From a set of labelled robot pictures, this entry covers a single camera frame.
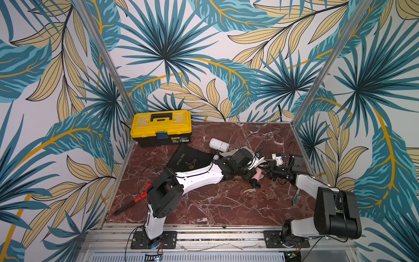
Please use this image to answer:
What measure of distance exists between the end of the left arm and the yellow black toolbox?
16.3 inches

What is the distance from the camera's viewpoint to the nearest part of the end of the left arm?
2.01ft

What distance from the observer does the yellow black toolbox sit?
0.96 metres

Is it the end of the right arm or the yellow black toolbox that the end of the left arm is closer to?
the end of the right arm
